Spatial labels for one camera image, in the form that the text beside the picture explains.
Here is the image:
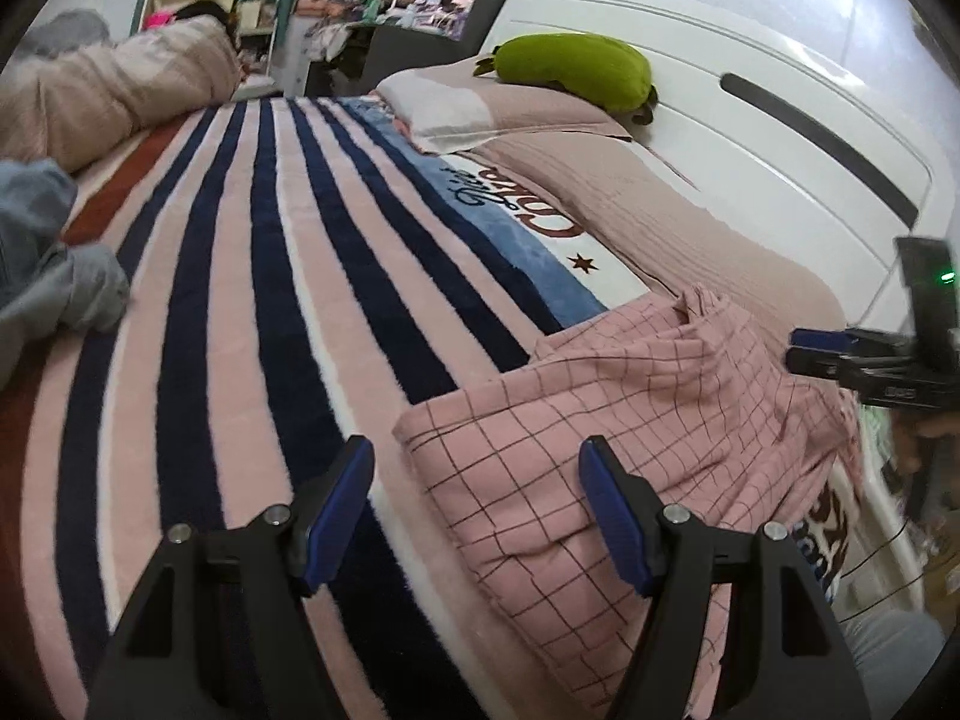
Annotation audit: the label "white and beige pillow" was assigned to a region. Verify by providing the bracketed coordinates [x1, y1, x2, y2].
[375, 60, 635, 155]

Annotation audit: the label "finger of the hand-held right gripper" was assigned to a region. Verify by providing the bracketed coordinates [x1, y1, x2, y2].
[785, 347, 852, 380]
[789, 328, 856, 352]

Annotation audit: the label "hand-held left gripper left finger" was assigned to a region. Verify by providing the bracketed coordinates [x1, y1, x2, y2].
[86, 435, 376, 720]

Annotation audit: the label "grey cloth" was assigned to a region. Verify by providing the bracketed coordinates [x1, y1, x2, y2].
[15, 7, 113, 59]

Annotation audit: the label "striped fleece blanket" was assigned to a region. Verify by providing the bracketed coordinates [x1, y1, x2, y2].
[0, 94, 852, 720]

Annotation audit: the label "green plush pillow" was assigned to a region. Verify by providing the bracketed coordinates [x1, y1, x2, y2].
[472, 34, 659, 121]

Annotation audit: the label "beige quilted comforter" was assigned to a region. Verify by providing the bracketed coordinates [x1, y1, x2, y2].
[0, 15, 241, 173]

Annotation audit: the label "person's grey clothing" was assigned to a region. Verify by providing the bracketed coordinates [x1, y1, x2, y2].
[840, 606, 947, 720]

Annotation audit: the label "beige quilted bedcover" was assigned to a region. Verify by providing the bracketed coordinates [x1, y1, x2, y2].
[480, 131, 848, 335]

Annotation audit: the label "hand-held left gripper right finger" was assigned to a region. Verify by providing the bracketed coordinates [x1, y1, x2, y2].
[577, 435, 871, 720]

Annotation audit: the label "person's right hand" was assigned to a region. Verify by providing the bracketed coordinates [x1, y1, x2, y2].
[889, 412, 960, 475]

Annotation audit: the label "blue denim jeans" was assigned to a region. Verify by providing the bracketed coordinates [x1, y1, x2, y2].
[0, 157, 132, 391]

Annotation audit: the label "pink checked pants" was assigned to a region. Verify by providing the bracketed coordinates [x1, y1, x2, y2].
[394, 285, 863, 713]

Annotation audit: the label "white headboard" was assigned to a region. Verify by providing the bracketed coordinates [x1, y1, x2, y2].
[491, 0, 960, 361]

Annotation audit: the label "thin black cable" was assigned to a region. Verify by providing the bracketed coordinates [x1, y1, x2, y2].
[838, 514, 927, 582]

